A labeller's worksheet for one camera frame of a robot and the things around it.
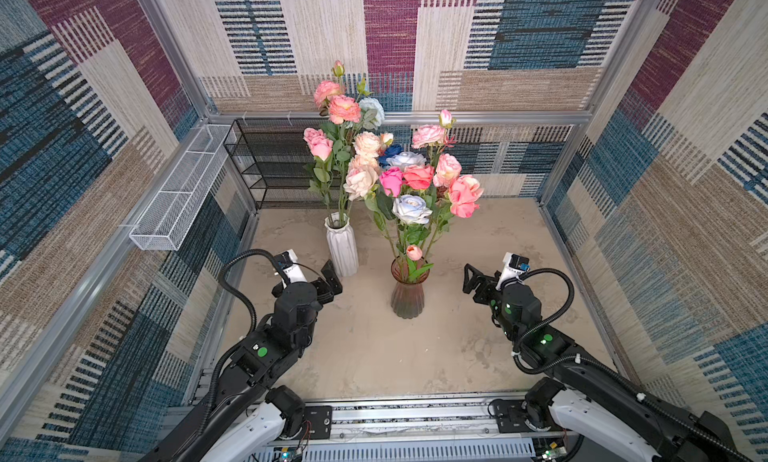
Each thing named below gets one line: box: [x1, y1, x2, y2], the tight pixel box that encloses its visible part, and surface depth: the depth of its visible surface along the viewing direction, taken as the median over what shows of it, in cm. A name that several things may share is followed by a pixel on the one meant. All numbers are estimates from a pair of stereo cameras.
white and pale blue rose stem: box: [357, 78, 385, 131], surface depth 75 cm
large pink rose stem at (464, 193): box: [425, 175, 484, 260], surface depth 60 cm
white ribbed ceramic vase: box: [324, 212, 359, 277], surface depth 88 cm
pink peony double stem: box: [313, 60, 363, 222], surface depth 71 cm
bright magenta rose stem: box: [376, 166, 403, 223], surface depth 63 cm
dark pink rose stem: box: [402, 164, 434, 210], surface depth 64 cm
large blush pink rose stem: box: [347, 154, 381, 181], surface depth 70 cm
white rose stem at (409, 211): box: [392, 194, 433, 265], surface depth 64 cm
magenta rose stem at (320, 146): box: [303, 127, 334, 223], surface depth 74 cm
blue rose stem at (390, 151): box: [378, 144, 404, 167], surface depth 73 cm
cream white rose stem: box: [343, 166, 397, 265], surface depth 68 cm
